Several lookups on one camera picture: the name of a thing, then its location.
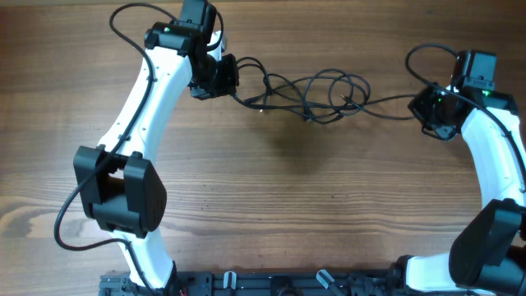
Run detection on black USB cable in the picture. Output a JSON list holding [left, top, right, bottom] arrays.
[[232, 56, 371, 125]]

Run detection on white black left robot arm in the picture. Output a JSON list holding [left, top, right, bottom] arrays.
[[73, 1, 239, 295]]

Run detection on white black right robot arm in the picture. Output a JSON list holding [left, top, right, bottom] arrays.
[[390, 50, 525, 295]]

